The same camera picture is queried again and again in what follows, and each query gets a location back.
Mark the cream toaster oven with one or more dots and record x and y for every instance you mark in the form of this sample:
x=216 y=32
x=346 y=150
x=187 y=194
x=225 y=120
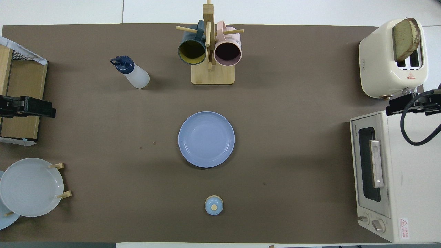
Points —
x=413 y=179

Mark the white plate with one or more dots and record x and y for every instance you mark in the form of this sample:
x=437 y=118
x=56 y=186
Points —
x=31 y=187

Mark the squeeze bottle with blue cap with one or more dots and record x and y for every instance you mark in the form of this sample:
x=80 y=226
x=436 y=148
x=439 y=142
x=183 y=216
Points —
x=137 y=76

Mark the bread slice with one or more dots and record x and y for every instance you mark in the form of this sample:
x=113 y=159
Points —
x=404 y=39

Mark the wooden mug tree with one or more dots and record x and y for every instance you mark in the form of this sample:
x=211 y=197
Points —
x=213 y=76

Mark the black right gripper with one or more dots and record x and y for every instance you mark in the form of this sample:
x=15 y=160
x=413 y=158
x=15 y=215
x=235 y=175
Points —
x=429 y=101

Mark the brown table mat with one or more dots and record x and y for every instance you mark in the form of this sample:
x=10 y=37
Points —
x=293 y=155

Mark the wooden shelf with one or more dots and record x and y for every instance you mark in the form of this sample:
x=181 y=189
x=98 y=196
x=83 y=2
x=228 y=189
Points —
x=26 y=75

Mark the dark teal mug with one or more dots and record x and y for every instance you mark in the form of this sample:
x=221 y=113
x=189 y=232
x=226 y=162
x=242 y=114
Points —
x=192 y=51

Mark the pink mug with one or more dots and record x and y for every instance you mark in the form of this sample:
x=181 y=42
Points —
x=227 y=53

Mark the white crumpled paper sheet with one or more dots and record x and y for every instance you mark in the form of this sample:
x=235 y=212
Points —
x=17 y=141

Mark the cream two-slot toaster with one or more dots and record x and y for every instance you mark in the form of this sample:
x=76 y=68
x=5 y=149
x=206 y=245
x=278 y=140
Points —
x=375 y=62

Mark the light blue plate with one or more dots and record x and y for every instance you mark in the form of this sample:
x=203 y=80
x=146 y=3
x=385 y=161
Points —
x=7 y=222

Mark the blue round plate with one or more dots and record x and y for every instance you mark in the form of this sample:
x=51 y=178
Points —
x=206 y=139

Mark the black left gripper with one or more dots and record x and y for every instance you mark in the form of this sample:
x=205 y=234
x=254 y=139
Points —
x=12 y=106

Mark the wooden plate rack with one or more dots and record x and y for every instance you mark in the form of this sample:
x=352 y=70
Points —
x=60 y=166

